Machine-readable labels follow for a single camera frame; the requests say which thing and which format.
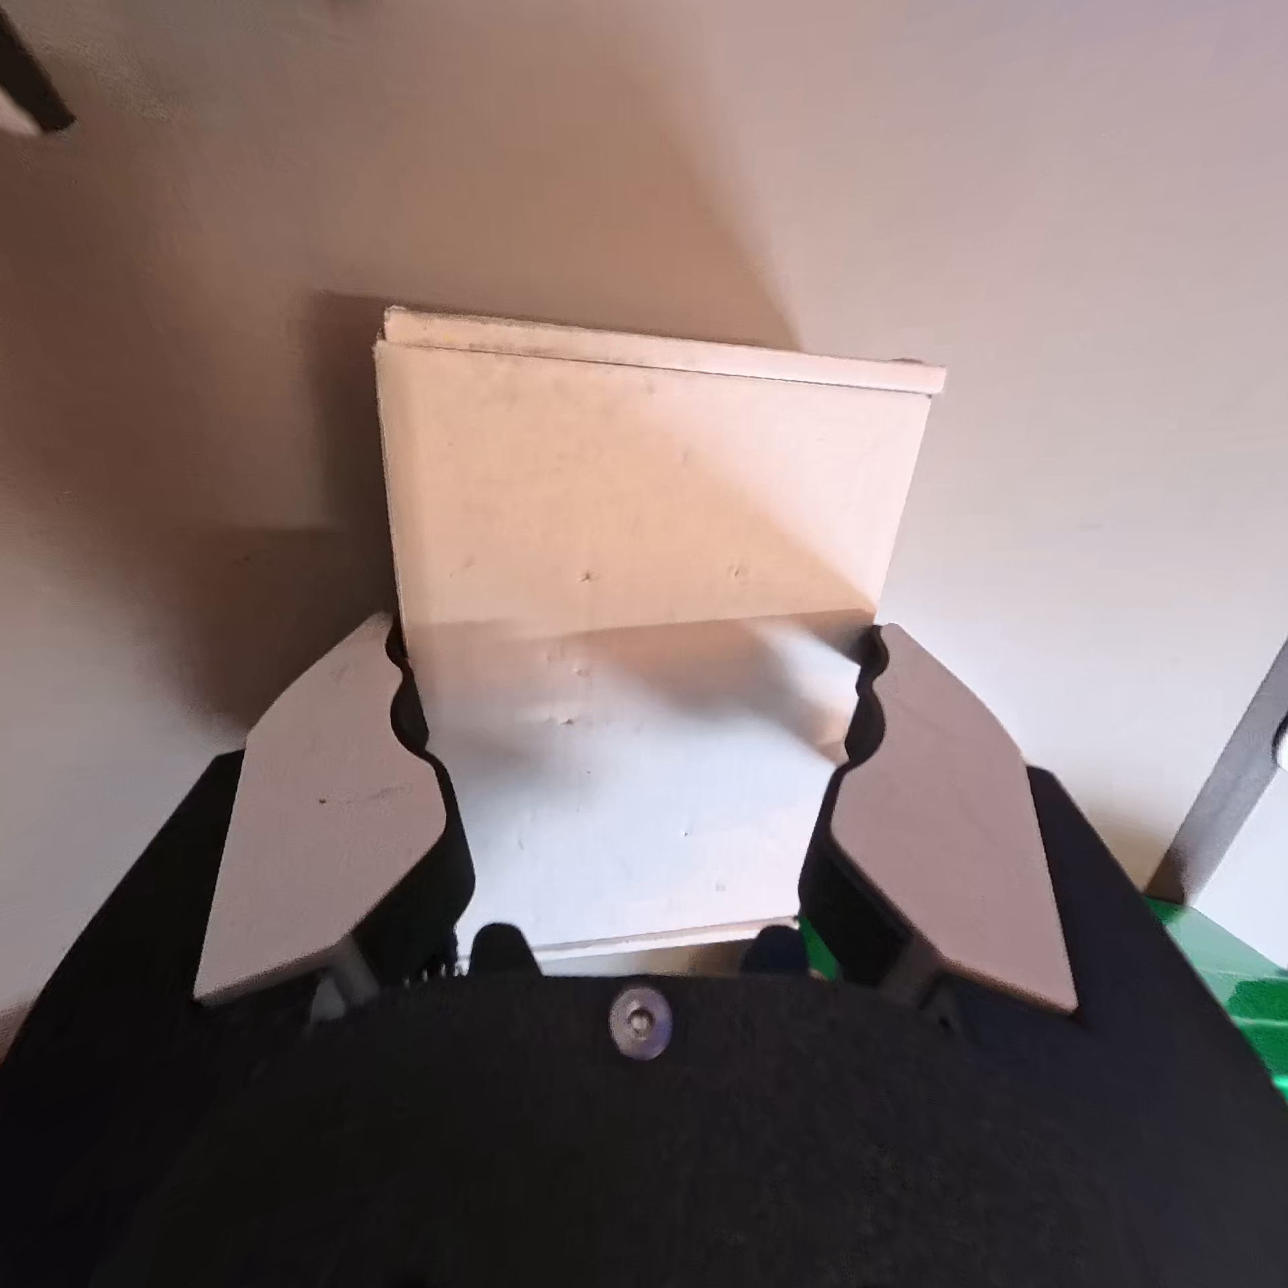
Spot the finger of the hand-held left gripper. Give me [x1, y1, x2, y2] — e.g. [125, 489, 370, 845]
[0, 10, 76, 138]

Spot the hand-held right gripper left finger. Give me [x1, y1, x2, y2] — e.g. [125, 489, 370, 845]
[189, 611, 476, 1011]

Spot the green plastic bin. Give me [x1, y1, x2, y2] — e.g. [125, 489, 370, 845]
[1146, 898, 1288, 1107]

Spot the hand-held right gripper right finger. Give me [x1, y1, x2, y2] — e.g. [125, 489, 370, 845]
[799, 623, 1080, 1015]

